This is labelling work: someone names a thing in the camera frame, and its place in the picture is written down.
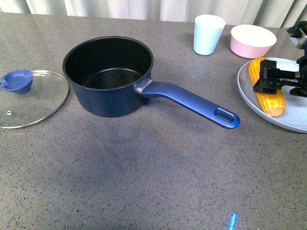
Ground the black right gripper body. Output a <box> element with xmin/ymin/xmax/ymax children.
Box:
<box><xmin>290</xmin><ymin>56</ymin><xmax>307</xmax><ymax>97</ymax></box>

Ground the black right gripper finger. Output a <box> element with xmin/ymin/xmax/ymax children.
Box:
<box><xmin>253</xmin><ymin>77</ymin><xmax>299</xmax><ymax>94</ymax></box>
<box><xmin>260</xmin><ymin>59</ymin><xmax>299</xmax><ymax>81</ymax></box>

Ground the yellow corn cob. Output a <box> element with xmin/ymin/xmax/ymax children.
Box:
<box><xmin>248</xmin><ymin>57</ymin><xmax>285</xmax><ymax>117</ymax></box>

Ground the glass lid with blue knob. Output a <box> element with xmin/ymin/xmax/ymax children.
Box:
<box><xmin>0</xmin><ymin>69</ymin><xmax>69</xmax><ymax>129</ymax></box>

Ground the light blue plate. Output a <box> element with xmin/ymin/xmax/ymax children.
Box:
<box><xmin>237</xmin><ymin>62</ymin><xmax>307</xmax><ymax>133</ymax></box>

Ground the pink bowl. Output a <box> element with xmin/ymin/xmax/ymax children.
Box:
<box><xmin>230</xmin><ymin>24</ymin><xmax>277</xmax><ymax>59</ymax></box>

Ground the white curtain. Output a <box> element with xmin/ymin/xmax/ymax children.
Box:
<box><xmin>0</xmin><ymin>0</ymin><xmax>307</xmax><ymax>28</ymax></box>

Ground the light blue plastic cup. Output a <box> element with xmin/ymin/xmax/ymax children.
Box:
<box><xmin>193</xmin><ymin>14</ymin><xmax>226</xmax><ymax>56</ymax></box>

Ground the blue saucepan with handle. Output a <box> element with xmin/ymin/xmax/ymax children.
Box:
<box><xmin>62</xmin><ymin>36</ymin><xmax>240</xmax><ymax>129</ymax></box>

